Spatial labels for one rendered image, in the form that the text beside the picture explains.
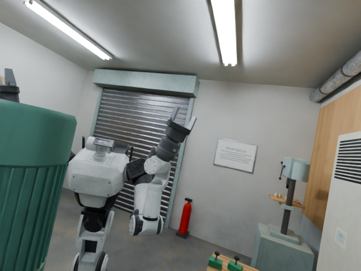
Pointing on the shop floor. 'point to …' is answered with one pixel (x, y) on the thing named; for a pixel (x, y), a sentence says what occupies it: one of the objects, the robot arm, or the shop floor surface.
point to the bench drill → (290, 170)
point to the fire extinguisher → (185, 220)
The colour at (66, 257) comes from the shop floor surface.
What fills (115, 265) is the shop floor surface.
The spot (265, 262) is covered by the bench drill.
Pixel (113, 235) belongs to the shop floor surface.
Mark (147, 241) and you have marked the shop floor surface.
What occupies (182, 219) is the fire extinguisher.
